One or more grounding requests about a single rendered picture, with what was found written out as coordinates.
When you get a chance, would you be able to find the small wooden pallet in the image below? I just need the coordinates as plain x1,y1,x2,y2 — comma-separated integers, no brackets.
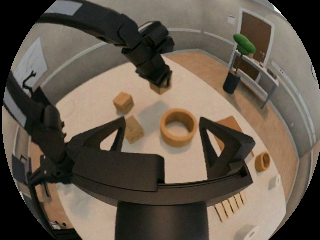
214,190,247,222

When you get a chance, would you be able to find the brown cardboard carton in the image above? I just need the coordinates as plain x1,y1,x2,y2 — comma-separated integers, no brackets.
149,75,172,95
112,91,135,114
125,114,145,144

